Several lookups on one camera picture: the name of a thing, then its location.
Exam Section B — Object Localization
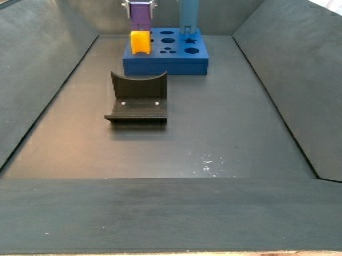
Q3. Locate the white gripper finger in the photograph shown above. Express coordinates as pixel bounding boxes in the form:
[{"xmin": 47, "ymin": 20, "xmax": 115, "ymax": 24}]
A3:
[
  {"xmin": 150, "ymin": 0, "xmax": 158, "ymax": 19},
  {"xmin": 122, "ymin": 0, "xmax": 131, "ymax": 19}
]

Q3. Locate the purple double-square block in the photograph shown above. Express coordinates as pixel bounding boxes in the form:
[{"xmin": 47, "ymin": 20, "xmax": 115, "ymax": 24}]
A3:
[{"xmin": 130, "ymin": 2, "xmax": 151, "ymax": 31}]

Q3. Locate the blue peg board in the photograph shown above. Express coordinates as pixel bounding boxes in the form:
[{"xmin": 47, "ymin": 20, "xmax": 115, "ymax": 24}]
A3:
[{"xmin": 123, "ymin": 28, "xmax": 209, "ymax": 76}]

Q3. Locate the light blue tall block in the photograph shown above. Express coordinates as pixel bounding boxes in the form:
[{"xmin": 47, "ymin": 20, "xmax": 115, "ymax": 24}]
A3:
[{"xmin": 179, "ymin": 0, "xmax": 199, "ymax": 34}]

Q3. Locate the yellow notched block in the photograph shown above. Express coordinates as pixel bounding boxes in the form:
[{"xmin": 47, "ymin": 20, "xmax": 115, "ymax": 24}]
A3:
[{"xmin": 130, "ymin": 30, "xmax": 151, "ymax": 54}]

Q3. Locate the black curved holder stand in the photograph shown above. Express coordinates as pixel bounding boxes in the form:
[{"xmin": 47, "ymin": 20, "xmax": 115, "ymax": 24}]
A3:
[{"xmin": 104, "ymin": 73, "xmax": 167, "ymax": 122}]

